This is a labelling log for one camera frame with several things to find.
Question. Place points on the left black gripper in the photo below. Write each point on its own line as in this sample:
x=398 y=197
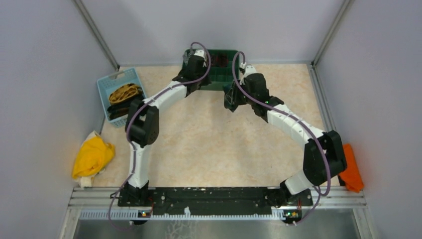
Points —
x=205 y=82

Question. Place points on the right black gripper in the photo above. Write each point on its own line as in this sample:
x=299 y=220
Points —
x=232 y=96

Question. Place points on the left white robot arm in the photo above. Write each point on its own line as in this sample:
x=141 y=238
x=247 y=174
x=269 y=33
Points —
x=142 y=126

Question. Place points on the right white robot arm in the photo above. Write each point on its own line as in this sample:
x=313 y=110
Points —
x=324 y=156

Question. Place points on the silver rolled tie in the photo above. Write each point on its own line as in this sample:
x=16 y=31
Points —
x=186 y=57

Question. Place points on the green compartment organizer box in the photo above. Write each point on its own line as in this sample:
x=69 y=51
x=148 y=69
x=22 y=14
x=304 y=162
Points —
x=220 y=77

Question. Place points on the red black rolled tie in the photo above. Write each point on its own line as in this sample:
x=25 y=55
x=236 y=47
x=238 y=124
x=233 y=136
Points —
x=222 y=60

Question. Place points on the yellow patterned tie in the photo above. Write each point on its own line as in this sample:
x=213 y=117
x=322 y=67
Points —
x=124 y=92

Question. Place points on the light blue plastic basket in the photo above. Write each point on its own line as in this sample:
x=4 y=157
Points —
x=110 y=83

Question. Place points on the dark navy tie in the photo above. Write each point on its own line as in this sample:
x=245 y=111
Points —
x=122 y=108

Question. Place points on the yellow cloth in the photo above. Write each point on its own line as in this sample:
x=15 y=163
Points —
x=92 y=159

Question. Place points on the orange cloth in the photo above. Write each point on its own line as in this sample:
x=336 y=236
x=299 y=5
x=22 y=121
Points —
x=351 y=175

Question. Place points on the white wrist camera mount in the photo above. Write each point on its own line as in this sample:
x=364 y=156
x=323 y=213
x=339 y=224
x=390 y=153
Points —
x=247 y=69

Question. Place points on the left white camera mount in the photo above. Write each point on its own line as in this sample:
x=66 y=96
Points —
x=200 y=53

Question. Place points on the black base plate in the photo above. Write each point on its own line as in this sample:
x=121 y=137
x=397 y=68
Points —
x=212 y=201

